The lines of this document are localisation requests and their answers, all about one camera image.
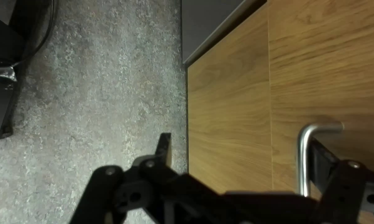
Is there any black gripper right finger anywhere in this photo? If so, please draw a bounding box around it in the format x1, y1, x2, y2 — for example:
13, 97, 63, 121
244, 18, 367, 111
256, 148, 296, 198
308, 140, 374, 224

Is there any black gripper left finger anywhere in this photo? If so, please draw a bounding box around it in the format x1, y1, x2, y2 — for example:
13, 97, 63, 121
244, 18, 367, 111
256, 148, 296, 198
133, 134, 172, 167

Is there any wooden top drawer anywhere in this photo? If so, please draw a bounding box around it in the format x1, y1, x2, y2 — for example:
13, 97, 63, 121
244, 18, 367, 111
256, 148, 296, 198
267, 0, 374, 191

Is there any black perforated robot table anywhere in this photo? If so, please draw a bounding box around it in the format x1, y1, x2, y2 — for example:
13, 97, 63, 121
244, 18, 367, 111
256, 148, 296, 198
0, 0, 60, 140

